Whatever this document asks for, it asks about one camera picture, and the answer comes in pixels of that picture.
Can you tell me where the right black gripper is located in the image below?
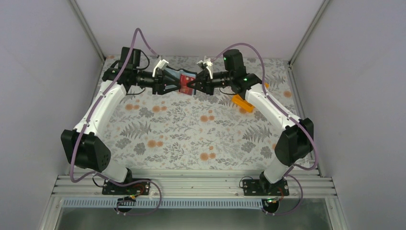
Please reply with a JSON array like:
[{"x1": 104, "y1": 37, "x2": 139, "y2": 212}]
[{"x1": 185, "y1": 69, "x2": 232, "y2": 96}]

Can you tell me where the black card holder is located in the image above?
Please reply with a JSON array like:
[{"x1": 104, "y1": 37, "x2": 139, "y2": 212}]
[{"x1": 165, "y1": 66, "x2": 197, "y2": 96}]

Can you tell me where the red credit card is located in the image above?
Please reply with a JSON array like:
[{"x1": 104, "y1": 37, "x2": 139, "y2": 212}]
[{"x1": 178, "y1": 73, "x2": 197, "y2": 96}]

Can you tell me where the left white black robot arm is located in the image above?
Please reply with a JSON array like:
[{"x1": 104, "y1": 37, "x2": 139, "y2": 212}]
[{"x1": 61, "y1": 47, "x2": 181, "y2": 194}]

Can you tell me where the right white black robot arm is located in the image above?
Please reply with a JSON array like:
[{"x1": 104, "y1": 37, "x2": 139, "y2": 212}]
[{"x1": 187, "y1": 49, "x2": 315, "y2": 195}]

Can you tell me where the orange plastic bin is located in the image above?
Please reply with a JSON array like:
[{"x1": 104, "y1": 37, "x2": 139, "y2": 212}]
[{"x1": 231, "y1": 83, "x2": 272, "y2": 115}]

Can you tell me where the floral table mat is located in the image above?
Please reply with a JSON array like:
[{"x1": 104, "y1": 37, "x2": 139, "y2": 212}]
[{"x1": 72, "y1": 55, "x2": 312, "y2": 171}]

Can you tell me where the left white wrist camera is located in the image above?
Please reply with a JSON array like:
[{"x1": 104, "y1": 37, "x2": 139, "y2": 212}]
[{"x1": 152, "y1": 56, "x2": 169, "y2": 78}]

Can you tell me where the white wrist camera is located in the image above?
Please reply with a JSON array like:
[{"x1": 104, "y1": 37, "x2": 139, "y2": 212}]
[
  {"x1": 152, "y1": 56, "x2": 169, "y2": 78},
  {"x1": 196, "y1": 56, "x2": 213, "y2": 80}
]

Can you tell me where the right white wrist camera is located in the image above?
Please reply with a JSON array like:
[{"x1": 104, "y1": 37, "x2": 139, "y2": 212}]
[{"x1": 196, "y1": 56, "x2": 213, "y2": 80}]

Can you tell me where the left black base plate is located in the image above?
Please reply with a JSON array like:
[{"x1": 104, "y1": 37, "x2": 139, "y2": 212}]
[{"x1": 102, "y1": 180, "x2": 151, "y2": 196}]

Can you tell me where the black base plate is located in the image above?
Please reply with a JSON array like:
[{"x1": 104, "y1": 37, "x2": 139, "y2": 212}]
[
  {"x1": 242, "y1": 179, "x2": 290, "y2": 196},
  {"x1": 102, "y1": 180, "x2": 151, "y2": 196}
]

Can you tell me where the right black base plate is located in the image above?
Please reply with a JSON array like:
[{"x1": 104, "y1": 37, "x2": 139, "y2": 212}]
[{"x1": 242, "y1": 179, "x2": 290, "y2": 196}]

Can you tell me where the aluminium rail frame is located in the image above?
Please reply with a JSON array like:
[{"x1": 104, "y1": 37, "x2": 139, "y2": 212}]
[{"x1": 52, "y1": 169, "x2": 337, "y2": 198}]

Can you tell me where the grey slotted cable duct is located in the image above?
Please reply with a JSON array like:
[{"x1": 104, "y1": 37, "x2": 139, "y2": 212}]
[{"x1": 62, "y1": 197, "x2": 262, "y2": 209}]

